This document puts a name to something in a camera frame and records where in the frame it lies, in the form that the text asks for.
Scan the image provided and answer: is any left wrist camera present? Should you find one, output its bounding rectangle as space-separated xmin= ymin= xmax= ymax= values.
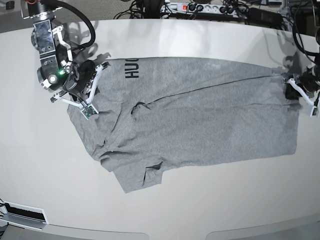
xmin=284 ymin=78 xmax=320 ymax=117

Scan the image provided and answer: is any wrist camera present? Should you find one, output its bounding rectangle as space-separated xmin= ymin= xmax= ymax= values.
xmin=284 ymin=78 xmax=320 ymax=117
xmin=50 ymin=60 xmax=110 ymax=119

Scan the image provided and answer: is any grey t-shirt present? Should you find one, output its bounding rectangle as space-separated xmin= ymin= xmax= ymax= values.
xmin=67 ymin=57 xmax=301 ymax=193

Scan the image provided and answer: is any white power strip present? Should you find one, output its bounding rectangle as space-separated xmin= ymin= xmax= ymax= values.
xmin=160 ymin=0 xmax=249 ymax=19

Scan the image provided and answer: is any white cable slot panel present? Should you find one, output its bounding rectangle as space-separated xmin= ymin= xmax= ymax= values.
xmin=0 ymin=200 xmax=49 ymax=231

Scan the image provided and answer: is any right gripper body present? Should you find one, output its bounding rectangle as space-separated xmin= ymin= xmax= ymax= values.
xmin=62 ymin=60 xmax=97 ymax=103

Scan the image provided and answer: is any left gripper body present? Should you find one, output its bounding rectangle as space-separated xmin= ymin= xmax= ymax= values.
xmin=295 ymin=66 xmax=320 ymax=98

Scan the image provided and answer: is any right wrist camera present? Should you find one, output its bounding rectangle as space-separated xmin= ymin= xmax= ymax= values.
xmin=50 ymin=60 xmax=110 ymax=119

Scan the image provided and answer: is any black power adapter brick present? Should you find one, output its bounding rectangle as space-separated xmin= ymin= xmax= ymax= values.
xmin=247 ymin=7 xmax=283 ymax=28

